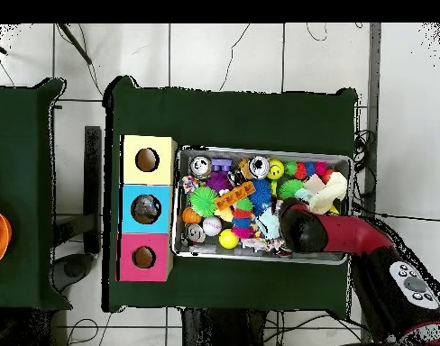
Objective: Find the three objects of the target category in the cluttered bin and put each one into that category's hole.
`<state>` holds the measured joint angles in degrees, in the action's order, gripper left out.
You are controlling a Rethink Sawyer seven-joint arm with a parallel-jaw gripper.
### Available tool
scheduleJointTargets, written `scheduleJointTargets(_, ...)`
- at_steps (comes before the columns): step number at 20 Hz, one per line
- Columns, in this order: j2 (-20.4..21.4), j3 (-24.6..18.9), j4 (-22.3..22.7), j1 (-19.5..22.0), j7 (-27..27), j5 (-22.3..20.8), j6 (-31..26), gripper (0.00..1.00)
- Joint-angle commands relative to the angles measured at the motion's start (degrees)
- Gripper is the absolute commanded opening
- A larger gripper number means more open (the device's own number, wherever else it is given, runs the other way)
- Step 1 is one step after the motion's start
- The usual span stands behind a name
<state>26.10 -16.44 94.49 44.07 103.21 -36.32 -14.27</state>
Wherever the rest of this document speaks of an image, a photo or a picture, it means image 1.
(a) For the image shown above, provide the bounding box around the mint knitted cloth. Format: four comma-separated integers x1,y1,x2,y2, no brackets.
255,187,315,241

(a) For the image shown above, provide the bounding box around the wooden box with three holes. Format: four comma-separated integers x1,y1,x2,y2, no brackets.
115,133,179,283

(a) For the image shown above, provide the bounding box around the purple monster toy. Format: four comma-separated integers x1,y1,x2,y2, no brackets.
206,171,234,193

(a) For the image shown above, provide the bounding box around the orange toy building block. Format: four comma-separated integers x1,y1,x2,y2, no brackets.
214,180,256,212

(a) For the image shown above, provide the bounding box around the green spiky rubber ball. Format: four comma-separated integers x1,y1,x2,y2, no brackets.
187,185,219,218

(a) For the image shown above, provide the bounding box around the silver drink can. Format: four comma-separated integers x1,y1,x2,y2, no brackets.
188,155,213,179

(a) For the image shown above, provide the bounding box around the crushed silver can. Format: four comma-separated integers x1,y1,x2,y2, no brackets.
247,155,270,180

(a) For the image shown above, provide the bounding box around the yellow smiley ball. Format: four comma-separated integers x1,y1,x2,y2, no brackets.
266,159,286,181

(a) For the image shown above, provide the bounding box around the dark green table cloth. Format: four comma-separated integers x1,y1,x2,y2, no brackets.
0,77,73,312
101,75,359,314

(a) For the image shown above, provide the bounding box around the cream knitted cloth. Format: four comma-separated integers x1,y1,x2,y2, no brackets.
307,171,349,215

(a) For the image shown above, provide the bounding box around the grey stand base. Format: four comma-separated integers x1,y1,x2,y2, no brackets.
51,251,96,294

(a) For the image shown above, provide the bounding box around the black tripod leg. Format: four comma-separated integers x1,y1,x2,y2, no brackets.
57,23,94,66

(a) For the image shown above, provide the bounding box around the wire mesh bin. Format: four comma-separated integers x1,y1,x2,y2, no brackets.
171,144,353,267

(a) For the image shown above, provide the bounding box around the black floor cable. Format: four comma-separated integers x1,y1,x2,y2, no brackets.
353,202,440,222

